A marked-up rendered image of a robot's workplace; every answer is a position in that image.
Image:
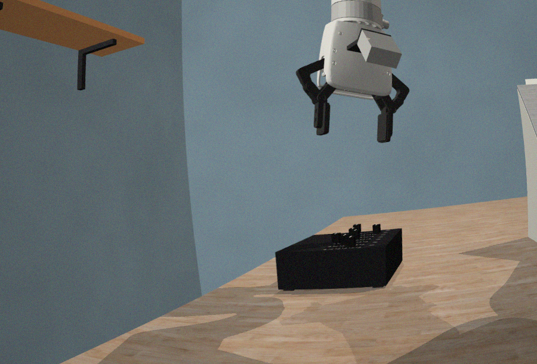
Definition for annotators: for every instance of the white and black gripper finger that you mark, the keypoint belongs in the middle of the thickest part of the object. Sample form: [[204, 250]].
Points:
[[318, 96], [388, 107]]

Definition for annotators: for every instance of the black lighting desk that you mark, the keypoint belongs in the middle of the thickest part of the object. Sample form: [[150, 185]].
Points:
[[341, 260]]

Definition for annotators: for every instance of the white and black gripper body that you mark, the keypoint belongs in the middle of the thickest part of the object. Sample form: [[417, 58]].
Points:
[[348, 70]]

